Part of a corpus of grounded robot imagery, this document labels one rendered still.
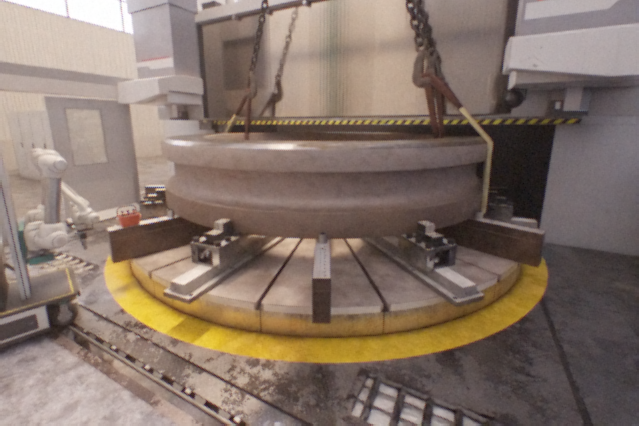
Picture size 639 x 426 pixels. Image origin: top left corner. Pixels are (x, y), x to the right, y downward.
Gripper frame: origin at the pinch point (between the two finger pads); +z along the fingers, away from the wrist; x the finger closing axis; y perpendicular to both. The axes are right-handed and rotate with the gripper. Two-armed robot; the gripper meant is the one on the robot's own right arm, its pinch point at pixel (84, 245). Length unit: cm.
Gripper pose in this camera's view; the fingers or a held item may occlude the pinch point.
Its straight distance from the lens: 362.8
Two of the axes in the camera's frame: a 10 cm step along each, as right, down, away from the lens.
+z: 0.0, 9.8, 2.1
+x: 6.9, 1.5, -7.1
